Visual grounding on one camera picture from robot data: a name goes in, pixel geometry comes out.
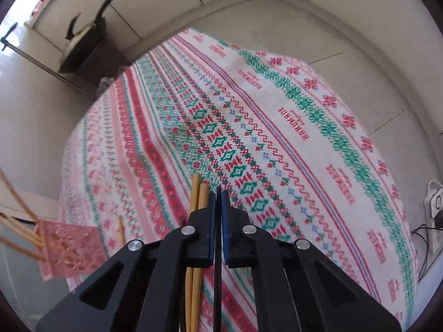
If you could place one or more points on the tan bamboo chopstick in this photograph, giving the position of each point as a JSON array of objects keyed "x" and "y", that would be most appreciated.
[
  {"x": 120, "y": 230},
  {"x": 204, "y": 197},
  {"x": 195, "y": 193}
]

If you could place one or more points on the patterned red green tablecloth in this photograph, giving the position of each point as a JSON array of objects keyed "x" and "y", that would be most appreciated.
[{"x": 242, "y": 128}]

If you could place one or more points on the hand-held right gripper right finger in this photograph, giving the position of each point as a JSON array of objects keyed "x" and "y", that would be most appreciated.
[{"x": 225, "y": 230}]

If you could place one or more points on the bunch of wooden chopsticks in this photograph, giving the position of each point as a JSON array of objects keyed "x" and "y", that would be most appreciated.
[{"x": 24, "y": 232}]

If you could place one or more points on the red dish basket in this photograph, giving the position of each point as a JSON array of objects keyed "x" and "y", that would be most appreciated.
[{"x": 38, "y": 7}]

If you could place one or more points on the black wok with lid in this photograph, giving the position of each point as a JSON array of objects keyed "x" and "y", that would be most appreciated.
[{"x": 81, "y": 36}]

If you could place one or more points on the pink perforated utensil basket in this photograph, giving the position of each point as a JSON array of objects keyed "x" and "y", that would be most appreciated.
[{"x": 79, "y": 245}]

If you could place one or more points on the white power strip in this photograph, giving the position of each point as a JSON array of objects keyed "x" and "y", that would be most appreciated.
[{"x": 435, "y": 211}]

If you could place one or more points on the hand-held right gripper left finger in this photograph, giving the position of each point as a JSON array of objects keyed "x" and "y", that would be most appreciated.
[{"x": 210, "y": 230}]

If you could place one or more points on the dark brown bin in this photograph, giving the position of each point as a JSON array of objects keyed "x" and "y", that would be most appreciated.
[{"x": 98, "y": 65}]

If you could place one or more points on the crumpled plastic bag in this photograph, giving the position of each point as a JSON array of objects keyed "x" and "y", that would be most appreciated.
[{"x": 105, "y": 83}]

